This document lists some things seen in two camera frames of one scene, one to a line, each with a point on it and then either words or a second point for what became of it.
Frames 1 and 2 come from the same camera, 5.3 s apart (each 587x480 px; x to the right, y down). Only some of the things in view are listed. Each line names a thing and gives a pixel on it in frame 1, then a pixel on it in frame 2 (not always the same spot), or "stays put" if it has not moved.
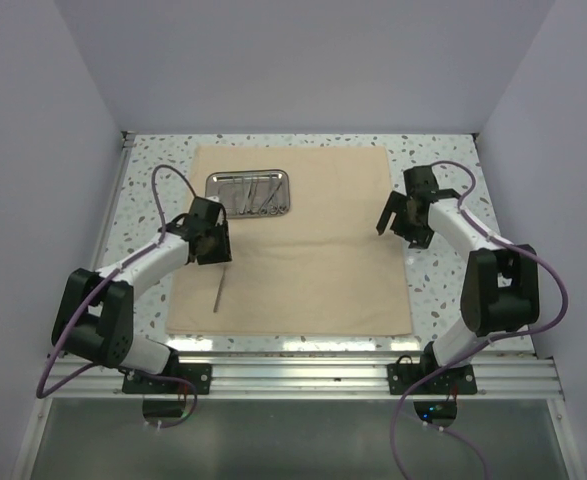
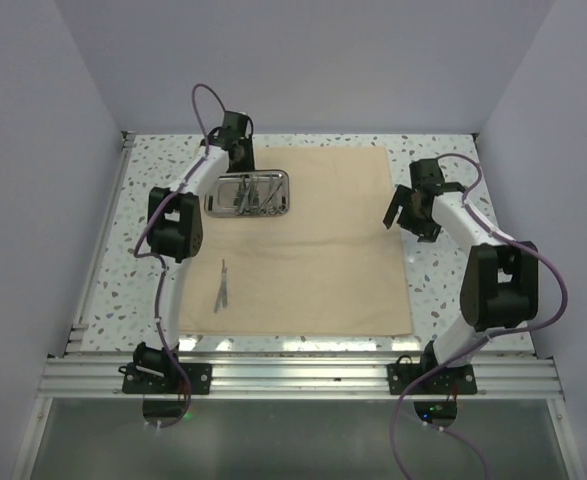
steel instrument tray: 250,192 stays put
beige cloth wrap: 323,269 stays put
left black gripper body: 218,222 -> 246,162
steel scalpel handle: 219,289 stays put
